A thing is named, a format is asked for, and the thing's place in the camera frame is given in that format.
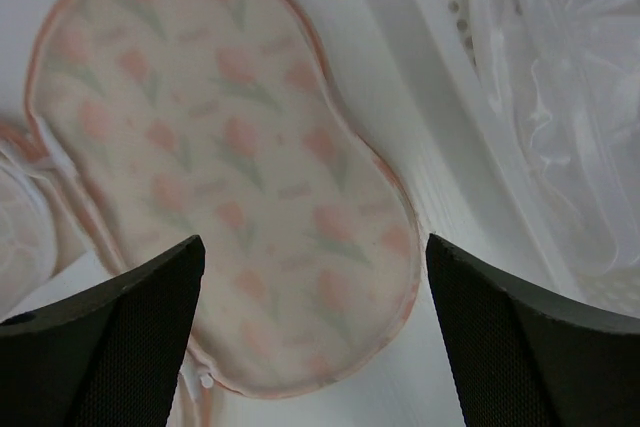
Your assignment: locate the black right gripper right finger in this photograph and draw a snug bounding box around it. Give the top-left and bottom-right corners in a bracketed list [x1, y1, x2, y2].
[425, 234, 639, 426]

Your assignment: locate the white perforated plastic basket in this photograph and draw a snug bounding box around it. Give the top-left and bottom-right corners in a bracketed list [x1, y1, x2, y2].
[368, 0, 639, 316]

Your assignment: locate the floral mesh laundry bag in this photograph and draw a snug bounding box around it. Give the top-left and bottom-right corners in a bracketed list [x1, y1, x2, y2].
[1, 0, 421, 426]

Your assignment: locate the white satin bra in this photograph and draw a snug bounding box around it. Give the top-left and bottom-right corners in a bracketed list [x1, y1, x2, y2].
[470, 0, 639, 276]

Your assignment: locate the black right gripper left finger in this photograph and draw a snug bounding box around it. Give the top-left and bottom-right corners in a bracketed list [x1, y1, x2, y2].
[1, 235, 205, 426]

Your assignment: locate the white zipper pull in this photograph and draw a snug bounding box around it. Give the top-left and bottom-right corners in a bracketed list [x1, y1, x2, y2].
[197, 369, 215, 389]

